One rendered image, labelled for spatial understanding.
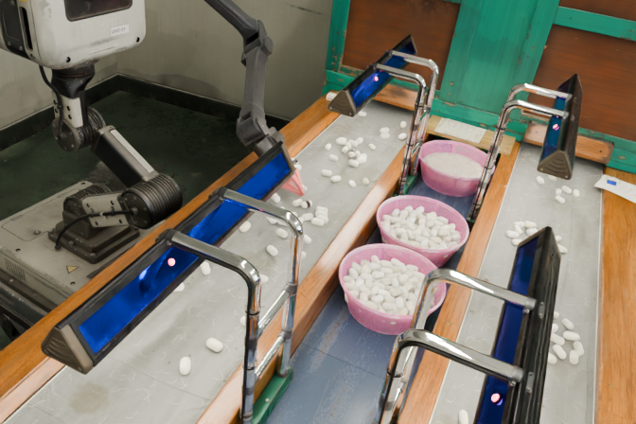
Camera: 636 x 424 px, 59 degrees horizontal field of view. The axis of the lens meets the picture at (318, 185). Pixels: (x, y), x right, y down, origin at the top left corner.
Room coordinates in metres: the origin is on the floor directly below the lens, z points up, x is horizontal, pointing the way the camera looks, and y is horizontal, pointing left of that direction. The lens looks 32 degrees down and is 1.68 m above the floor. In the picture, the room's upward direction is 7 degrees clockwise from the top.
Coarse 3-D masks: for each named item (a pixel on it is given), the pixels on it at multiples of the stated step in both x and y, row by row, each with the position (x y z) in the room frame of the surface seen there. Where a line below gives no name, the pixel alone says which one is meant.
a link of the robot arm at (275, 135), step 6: (258, 120) 1.48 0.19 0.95; (258, 126) 1.46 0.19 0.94; (264, 126) 1.48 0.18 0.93; (264, 132) 1.46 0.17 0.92; (270, 132) 1.52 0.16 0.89; (276, 132) 1.55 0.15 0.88; (240, 138) 1.47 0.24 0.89; (258, 138) 1.46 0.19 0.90; (276, 138) 1.51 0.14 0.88; (282, 138) 1.54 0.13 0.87; (246, 144) 1.46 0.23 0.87
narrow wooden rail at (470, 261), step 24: (504, 168) 1.72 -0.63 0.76; (504, 192) 1.57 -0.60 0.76; (480, 216) 1.41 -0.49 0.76; (480, 240) 1.28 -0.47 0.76; (480, 264) 1.18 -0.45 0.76; (456, 288) 1.07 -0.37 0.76; (456, 312) 0.98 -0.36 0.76; (456, 336) 0.91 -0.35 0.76; (432, 360) 0.83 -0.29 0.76; (432, 384) 0.77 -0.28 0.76; (408, 408) 0.70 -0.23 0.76; (432, 408) 0.71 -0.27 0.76
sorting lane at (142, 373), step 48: (336, 144) 1.79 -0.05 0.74; (384, 144) 1.84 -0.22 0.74; (288, 192) 1.44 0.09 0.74; (336, 192) 1.48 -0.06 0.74; (240, 240) 1.18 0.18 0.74; (288, 240) 1.20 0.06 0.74; (192, 288) 0.98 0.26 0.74; (240, 288) 1.00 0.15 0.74; (144, 336) 0.82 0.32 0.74; (192, 336) 0.83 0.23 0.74; (240, 336) 0.85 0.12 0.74; (48, 384) 0.67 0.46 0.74; (96, 384) 0.69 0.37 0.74; (144, 384) 0.70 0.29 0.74; (192, 384) 0.71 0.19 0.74
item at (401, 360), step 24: (432, 288) 0.69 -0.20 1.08; (480, 288) 0.67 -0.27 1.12; (504, 288) 0.67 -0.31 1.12; (528, 312) 0.64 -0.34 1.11; (408, 336) 0.56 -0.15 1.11; (432, 336) 0.55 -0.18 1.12; (408, 360) 0.65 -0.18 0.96; (456, 360) 0.52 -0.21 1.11; (480, 360) 0.52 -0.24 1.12; (384, 384) 0.56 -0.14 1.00; (528, 384) 0.50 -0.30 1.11; (384, 408) 0.55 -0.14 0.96
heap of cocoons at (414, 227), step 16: (416, 208) 1.44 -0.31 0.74; (384, 224) 1.33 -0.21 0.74; (400, 224) 1.36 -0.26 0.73; (416, 224) 1.38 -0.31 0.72; (432, 224) 1.37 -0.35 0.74; (448, 224) 1.40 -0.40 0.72; (384, 240) 1.28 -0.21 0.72; (400, 240) 1.26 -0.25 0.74; (416, 240) 1.29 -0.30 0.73; (432, 240) 1.28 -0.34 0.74; (448, 240) 1.30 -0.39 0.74
